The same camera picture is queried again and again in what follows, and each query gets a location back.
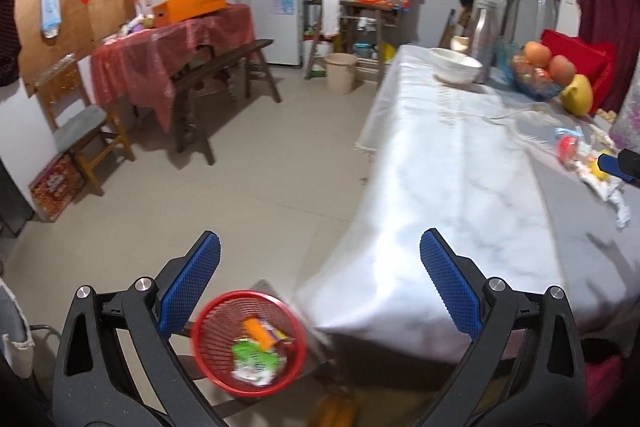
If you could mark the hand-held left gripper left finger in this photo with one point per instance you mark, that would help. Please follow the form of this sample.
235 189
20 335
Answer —
192 282

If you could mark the white bowl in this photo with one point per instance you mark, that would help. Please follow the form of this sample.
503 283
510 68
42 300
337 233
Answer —
455 66

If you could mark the dark wooden bench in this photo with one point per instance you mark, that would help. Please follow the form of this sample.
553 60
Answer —
220 64

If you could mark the floral plastic sheet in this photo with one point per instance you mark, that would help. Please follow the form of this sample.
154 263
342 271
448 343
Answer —
629 117

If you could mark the wooden towel rack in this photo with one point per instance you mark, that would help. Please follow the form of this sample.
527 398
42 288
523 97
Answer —
312 37

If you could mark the varnished wooden chair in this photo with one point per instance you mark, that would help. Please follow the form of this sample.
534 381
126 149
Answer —
335 412

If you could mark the wooden shelf table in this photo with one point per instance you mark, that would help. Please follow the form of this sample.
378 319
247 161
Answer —
372 14

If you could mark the blue paper notice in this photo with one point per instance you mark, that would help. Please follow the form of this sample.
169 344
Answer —
283 2

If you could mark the pile of snack wrappers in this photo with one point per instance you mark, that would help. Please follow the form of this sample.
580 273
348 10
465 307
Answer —
612 199

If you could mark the white towel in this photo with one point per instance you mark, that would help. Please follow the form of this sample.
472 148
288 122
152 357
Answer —
330 17

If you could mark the white cloth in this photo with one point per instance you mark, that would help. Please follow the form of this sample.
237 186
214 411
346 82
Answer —
15 354

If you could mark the pile of small table items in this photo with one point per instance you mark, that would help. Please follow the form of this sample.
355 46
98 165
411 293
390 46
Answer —
127 31

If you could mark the orange packet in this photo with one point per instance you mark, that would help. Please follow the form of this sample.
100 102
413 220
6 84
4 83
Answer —
260 332

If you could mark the red cushion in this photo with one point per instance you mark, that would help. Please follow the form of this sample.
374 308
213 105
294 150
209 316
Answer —
590 57

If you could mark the blue glass fruit bowl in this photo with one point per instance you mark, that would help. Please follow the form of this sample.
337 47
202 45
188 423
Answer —
530 87

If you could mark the wooden chair grey cushion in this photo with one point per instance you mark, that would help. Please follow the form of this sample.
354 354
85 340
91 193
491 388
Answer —
80 127

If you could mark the green white wrapper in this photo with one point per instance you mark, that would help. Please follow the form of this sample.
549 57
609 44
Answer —
255 356

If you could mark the blue plastic container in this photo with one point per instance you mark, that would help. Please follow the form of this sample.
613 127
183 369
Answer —
365 51

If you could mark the side table with red cover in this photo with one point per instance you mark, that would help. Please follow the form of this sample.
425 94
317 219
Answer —
150 62

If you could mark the yellow pomelo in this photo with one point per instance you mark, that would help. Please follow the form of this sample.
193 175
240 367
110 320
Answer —
577 96

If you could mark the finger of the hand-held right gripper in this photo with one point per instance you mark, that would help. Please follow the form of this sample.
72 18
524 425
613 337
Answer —
609 163

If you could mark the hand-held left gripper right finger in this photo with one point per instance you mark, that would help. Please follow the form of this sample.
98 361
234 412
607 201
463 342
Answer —
447 282

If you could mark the white plastic bottle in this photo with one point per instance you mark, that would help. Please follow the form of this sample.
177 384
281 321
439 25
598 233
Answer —
145 9

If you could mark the orange box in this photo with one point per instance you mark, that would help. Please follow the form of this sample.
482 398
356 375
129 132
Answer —
190 6

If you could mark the red plastic basket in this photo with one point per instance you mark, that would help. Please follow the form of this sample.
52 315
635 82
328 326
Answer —
210 332

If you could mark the steel bottle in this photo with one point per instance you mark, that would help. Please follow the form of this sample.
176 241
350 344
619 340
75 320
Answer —
486 37

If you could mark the dark patterned garment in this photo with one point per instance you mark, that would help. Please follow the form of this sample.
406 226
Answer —
7 32

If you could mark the pink cloth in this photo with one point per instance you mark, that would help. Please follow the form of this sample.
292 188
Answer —
602 379

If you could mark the blue face mask pack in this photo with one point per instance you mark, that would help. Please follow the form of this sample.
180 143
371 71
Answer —
51 9

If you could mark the red printed cardboard box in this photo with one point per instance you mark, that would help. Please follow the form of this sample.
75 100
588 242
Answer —
55 187

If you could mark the beige ceramic cup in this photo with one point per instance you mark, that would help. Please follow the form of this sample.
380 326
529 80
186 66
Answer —
460 44

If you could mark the beige bucket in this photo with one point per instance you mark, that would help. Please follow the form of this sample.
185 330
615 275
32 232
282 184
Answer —
341 74

